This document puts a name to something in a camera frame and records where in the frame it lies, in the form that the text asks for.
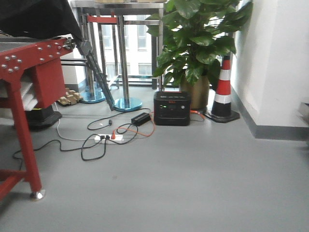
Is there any black power adapter brick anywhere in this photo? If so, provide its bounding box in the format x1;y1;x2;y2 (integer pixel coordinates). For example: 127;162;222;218
131;113;151;126

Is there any black portable power station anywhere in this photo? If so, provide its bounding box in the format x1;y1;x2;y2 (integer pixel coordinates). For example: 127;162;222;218
154;91;191;126

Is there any gold plant pot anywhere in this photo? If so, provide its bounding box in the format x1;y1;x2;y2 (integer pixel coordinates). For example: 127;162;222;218
180;75;210;110

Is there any white power strip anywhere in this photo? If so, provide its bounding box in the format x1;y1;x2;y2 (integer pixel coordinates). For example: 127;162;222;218
94;134;123;143

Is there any red white traffic cone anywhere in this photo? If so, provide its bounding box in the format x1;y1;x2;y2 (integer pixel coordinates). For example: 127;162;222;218
206;55;240;123

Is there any wooden blocks pile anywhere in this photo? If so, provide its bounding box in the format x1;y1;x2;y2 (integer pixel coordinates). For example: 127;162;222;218
57;88;84;106

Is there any green potted plant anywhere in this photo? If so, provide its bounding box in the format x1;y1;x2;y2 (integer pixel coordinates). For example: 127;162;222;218
153;0;253;89

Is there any black base block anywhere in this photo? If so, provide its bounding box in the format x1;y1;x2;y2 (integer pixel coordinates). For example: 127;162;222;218
25;105;62;130

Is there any black cloth cover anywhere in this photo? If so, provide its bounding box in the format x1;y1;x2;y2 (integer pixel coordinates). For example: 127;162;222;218
0;0;83;41

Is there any steel stanchion post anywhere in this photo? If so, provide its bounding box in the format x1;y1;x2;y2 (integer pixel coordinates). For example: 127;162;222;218
114;15;142;112
80;14;105;104

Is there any orange power cable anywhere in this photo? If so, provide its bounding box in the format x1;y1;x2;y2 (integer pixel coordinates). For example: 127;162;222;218
111;109;206;138

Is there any black floor cable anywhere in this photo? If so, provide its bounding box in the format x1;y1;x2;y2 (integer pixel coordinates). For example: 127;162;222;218
12;108;155;171

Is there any white floor cable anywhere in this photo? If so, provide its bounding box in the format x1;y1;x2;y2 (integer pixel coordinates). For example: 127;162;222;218
54;101;97;142

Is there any black cable chain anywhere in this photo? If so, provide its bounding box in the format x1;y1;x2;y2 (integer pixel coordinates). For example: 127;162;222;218
76;40;116;111

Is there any red metal conveyor frame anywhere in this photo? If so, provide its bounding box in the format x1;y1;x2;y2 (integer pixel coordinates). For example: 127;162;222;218
0;37;75;200

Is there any stainless steel table frame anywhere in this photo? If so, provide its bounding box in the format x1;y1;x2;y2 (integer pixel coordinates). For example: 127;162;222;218
70;0;164;89

